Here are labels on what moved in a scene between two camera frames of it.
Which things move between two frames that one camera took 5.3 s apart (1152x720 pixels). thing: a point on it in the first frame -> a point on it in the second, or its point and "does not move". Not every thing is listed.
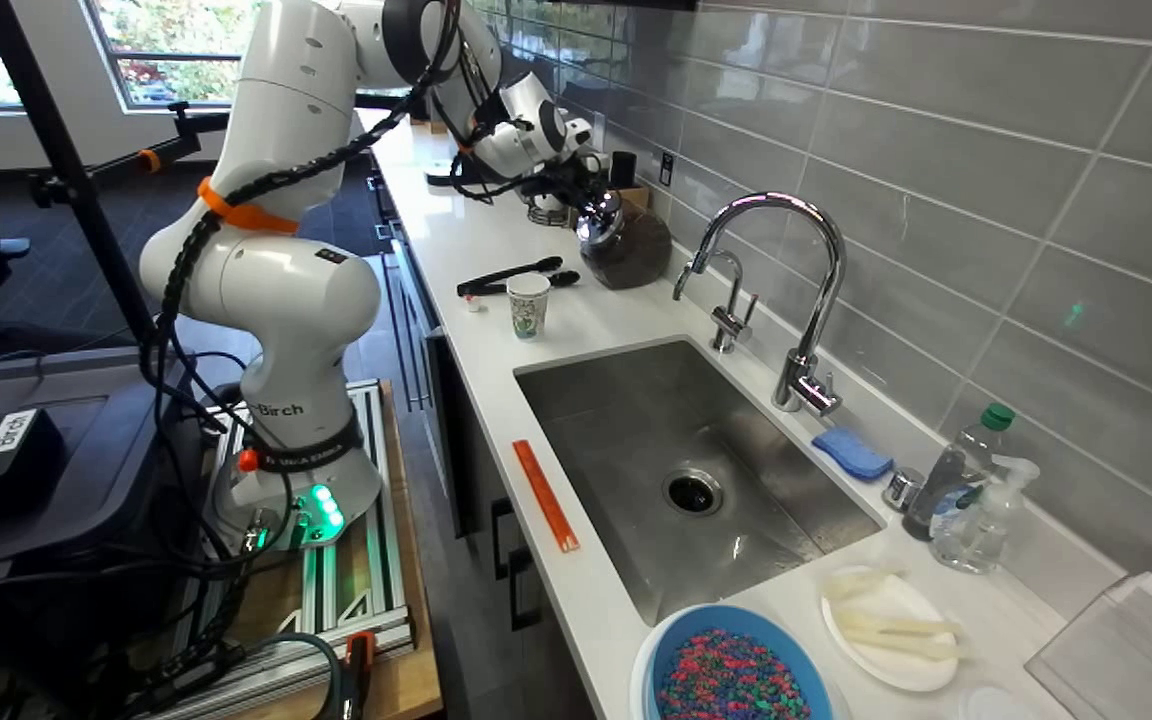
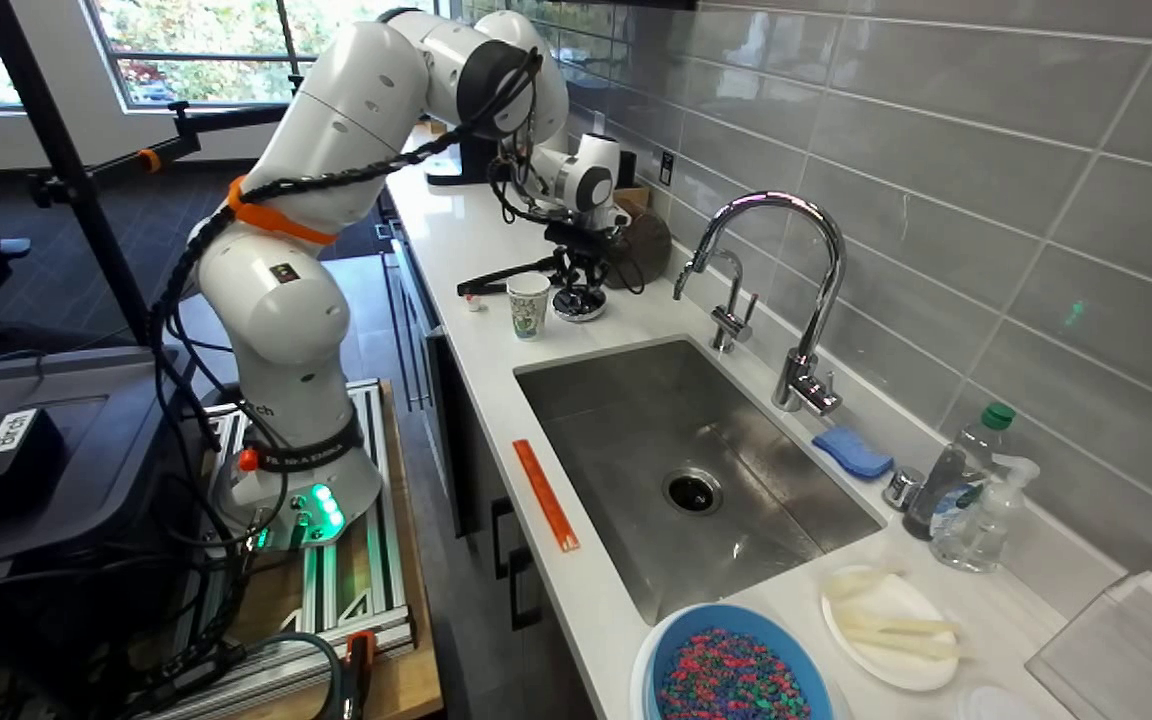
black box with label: (15, 483) does not move
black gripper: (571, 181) -> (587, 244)
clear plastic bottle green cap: (982, 519) does not move
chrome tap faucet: (799, 382) does not move
